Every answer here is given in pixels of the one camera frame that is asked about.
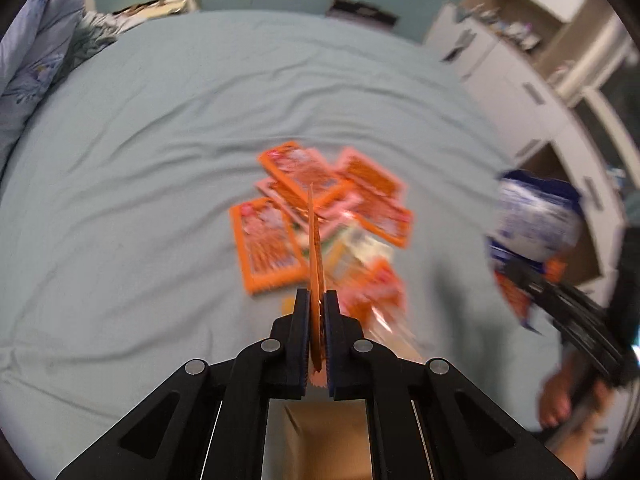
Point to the small items on cabinet shelf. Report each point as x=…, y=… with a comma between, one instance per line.
x=507, y=25

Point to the orange snack packet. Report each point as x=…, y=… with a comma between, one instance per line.
x=370, y=172
x=387, y=220
x=315, y=255
x=297, y=175
x=267, y=247

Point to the blue and white snack packet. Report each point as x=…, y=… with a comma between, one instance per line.
x=537, y=215

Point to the dark printed cushion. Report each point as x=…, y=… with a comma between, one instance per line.
x=155, y=4

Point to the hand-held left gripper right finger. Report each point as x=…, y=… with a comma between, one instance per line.
x=332, y=340

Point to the light green bed sheet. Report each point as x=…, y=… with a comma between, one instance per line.
x=150, y=185

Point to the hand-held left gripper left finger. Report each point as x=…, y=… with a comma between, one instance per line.
x=301, y=330

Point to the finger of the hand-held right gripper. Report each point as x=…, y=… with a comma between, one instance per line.
x=525, y=277

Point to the person's bare foot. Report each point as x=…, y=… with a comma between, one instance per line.
x=562, y=400

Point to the white and green snack packet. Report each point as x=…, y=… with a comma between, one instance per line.
x=352, y=250

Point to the black wall fixture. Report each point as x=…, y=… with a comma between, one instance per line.
x=362, y=12

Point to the green leaf patterned pillow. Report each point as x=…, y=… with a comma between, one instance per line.
x=92, y=35

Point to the cardboard box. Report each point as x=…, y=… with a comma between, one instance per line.
x=325, y=440

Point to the white cabinet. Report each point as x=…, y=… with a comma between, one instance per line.
x=530, y=95

